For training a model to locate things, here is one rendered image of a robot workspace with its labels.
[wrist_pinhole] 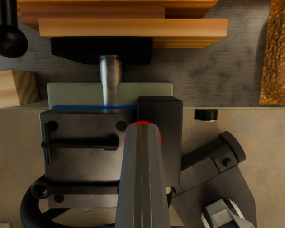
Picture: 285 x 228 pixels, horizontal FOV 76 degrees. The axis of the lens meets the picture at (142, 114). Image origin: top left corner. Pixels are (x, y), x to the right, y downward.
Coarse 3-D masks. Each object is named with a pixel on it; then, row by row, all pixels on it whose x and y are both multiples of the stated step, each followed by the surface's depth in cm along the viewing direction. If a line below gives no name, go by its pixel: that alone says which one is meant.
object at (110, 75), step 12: (60, 48) 16; (72, 48) 16; (84, 48) 16; (96, 48) 16; (108, 48) 16; (120, 48) 16; (132, 48) 16; (144, 48) 16; (72, 60) 20; (84, 60) 20; (96, 60) 20; (108, 60) 19; (120, 60) 20; (132, 60) 20; (144, 60) 20; (108, 72) 19; (120, 72) 20; (108, 84) 20; (108, 96) 20
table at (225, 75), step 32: (224, 0) 24; (256, 0) 24; (32, 32) 24; (256, 32) 24; (0, 64) 25; (32, 64) 25; (64, 64) 25; (96, 64) 25; (128, 64) 25; (160, 64) 25; (192, 64) 25; (224, 64) 25; (256, 64) 25; (192, 96) 26; (224, 96) 26; (256, 96) 26
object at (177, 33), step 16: (48, 32) 18; (64, 32) 18; (80, 32) 18; (96, 32) 18; (112, 32) 18; (128, 32) 18; (144, 32) 18; (160, 32) 18; (176, 32) 18; (192, 32) 18; (208, 32) 18; (224, 32) 18
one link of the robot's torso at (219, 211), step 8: (224, 200) 99; (208, 208) 100; (216, 208) 96; (224, 208) 92; (232, 208) 94; (208, 216) 96; (216, 216) 91; (224, 216) 90; (232, 216) 84; (216, 224) 89; (224, 224) 89; (232, 224) 85; (240, 224) 75; (248, 224) 73
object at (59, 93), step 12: (48, 84) 20; (60, 84) 20; (72, 84) 20; (84, 84) 20; (96, 84) 20; (120, 84) 20; (132, 84) 20; (144, 84) 20; (156, 84) 20; (168, 84) 20; (48, 96) 20; (60, 96) 20; (72, 96) 20; (84, 96) 20; (96, 96) 20; (120, 96) 20; (132, 96) 20; (168, 192) 22
